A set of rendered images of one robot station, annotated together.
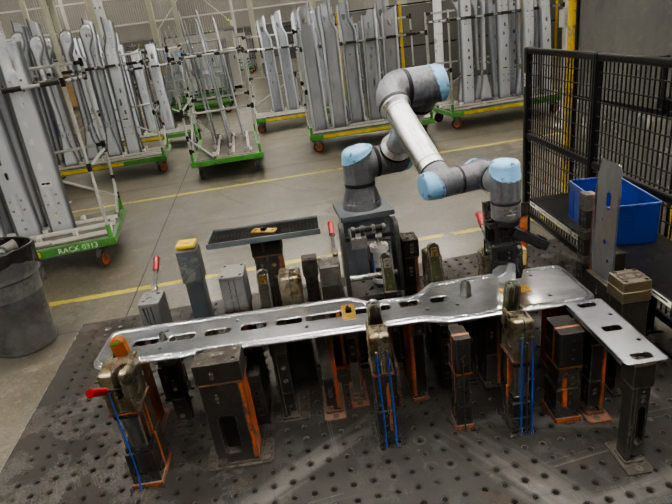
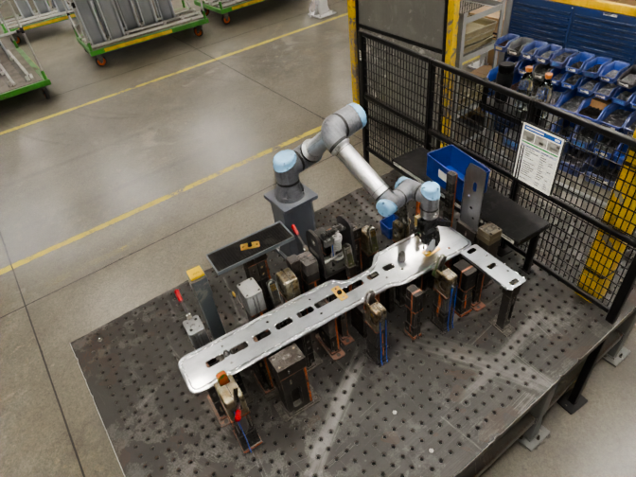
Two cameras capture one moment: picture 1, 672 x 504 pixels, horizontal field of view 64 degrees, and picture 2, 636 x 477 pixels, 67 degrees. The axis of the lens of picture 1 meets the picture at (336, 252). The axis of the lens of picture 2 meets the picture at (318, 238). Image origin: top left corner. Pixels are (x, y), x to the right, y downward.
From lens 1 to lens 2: 1.01 m
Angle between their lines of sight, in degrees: 28
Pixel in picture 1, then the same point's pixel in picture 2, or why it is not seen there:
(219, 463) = (290, 415)
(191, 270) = (204, 291)
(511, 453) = (448, 344)
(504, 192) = (432, 204)
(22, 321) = not seen: outside the picture
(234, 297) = (256, 305)
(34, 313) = not seen: outside the picture
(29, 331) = not seen: outside the picture
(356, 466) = (372, 383)
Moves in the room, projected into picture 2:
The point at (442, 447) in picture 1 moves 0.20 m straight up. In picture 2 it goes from (411, 353) to (413, 325)
